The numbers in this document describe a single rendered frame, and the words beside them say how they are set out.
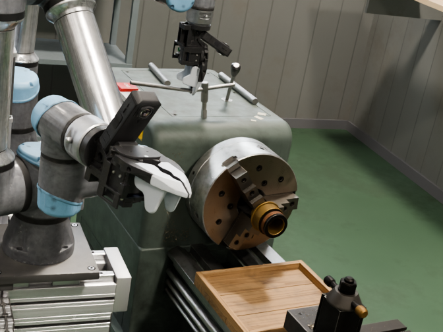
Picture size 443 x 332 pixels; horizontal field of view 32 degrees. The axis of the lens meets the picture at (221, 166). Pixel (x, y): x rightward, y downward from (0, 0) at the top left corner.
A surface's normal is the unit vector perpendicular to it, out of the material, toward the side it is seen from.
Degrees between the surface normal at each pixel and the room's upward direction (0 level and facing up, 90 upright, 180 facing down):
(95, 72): 53
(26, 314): 90
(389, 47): 90
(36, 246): 72
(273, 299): 0
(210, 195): 90
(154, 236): 90
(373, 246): 0
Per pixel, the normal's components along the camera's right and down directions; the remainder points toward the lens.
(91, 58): 0.24, -0.24
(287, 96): 0.35, 0.41
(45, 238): 0.35, 0.11
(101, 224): -0.88, 0.04
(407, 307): 0.16, -0.91
